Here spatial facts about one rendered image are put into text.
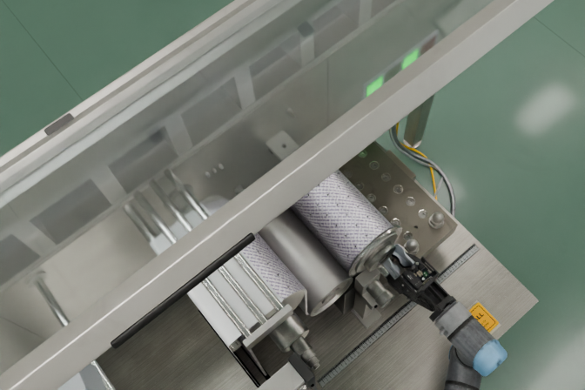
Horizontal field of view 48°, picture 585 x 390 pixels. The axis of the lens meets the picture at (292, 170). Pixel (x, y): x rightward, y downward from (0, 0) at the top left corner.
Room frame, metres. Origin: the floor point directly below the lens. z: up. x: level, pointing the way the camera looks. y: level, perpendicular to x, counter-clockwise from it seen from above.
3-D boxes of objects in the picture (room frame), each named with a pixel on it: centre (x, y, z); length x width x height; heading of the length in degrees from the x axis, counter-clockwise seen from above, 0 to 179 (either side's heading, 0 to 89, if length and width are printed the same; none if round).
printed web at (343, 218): (0.44, 0.03, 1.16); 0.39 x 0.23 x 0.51; 123
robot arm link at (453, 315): (0.28, -0.30, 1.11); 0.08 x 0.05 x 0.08; 123
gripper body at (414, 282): (0.35, -0.26, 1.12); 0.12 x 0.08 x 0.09; 33
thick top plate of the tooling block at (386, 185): (0.65, -0.21, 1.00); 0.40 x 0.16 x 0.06; 33
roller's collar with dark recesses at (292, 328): (0.26, 0.05, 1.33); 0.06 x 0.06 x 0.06; 33
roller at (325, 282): (0.45, 0.02, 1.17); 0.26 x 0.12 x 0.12; 33
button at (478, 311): (0.30, -0.41, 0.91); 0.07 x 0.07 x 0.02; 33
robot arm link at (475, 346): (0.22, -0.35, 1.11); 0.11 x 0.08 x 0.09; 33
